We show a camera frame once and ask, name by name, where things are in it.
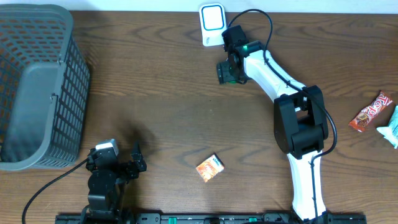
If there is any orange Kleenex tissue pack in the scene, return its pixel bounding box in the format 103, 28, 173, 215
196, 154, 225, 183

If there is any red Top snack packet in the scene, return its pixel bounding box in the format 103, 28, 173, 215
349, 91, 393, 132

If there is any grey plastic mesh basket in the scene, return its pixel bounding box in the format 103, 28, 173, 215
1, 4, 90, 171

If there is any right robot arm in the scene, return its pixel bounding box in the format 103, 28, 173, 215
217, 26, 328, 223

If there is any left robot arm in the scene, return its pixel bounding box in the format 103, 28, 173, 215
80, 139, 147, 223

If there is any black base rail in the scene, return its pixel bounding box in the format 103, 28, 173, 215
55, 212, 368, 224

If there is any mint green wipes pack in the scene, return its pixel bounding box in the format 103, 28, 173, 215
376, 106, 398, 149

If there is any white barcode scanner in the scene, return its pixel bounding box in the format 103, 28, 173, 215
198, 3, 227, 47

